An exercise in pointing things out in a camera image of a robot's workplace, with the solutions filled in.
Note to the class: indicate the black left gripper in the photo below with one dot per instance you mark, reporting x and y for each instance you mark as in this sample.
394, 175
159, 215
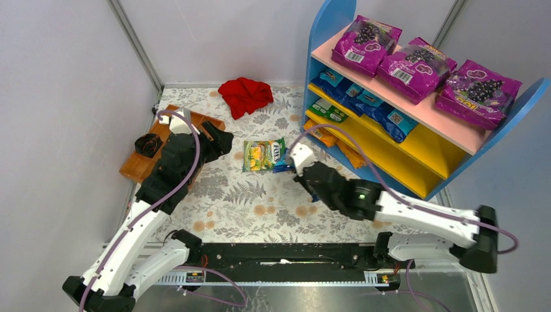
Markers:
206, 140

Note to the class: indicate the purple grape candy bag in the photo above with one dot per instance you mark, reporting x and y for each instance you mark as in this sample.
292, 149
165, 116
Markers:
416, 69
478, 95
365, 44

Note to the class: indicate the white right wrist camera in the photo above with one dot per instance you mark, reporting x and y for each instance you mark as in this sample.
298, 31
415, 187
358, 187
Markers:
302, 156

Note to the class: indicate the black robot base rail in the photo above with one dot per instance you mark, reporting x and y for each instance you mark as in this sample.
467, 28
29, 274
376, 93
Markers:
272, 263

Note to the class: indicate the purple grape candy bag right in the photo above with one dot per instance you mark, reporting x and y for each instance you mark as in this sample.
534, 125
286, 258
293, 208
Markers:
478, 95

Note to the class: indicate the purple grape candy bag middle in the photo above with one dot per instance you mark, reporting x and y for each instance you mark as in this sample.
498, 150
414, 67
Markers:
416, 69

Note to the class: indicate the orange mango candy bag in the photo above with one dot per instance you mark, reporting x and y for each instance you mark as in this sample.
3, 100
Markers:
321, 134
353, 156

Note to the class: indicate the floral table mat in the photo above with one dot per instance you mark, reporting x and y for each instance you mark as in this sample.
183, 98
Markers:
226, 204

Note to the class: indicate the green white Fox's candy bag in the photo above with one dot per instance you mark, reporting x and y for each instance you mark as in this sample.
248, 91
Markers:
263, 155

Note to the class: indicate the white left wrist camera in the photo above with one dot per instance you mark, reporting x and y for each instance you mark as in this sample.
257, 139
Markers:
176, 125

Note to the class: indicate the blue candy bag on shelf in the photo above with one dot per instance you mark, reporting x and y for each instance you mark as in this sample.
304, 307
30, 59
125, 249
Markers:
339, 88

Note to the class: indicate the orange wooden divided tray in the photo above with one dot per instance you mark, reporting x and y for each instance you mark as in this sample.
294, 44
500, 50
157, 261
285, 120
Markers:
137, 167

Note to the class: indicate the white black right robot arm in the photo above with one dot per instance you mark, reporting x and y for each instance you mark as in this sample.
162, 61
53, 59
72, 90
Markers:
467, 237

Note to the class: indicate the blue yellow pink shelf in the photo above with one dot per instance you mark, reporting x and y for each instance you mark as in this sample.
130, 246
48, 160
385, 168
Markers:
416, 147

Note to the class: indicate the red cloth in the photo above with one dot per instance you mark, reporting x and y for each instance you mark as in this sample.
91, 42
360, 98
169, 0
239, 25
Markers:
244, 95

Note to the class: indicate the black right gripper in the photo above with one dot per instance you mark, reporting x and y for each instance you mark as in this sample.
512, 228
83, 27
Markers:
304, 177

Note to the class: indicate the blue candy bag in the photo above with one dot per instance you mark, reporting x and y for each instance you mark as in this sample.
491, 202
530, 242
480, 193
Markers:
339, 88
284, 164
396, 124

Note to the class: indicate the black round object on tray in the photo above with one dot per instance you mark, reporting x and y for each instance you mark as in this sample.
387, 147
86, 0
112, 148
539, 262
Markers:
148, 145

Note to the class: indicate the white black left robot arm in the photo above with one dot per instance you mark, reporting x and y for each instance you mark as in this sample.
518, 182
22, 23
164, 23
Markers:
114, 282

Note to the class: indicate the purple grape candy bag left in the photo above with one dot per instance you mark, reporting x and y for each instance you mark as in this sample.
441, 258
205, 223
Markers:
365, 44

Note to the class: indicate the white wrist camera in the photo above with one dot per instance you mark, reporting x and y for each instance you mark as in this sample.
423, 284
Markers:
302, 156
176, 125

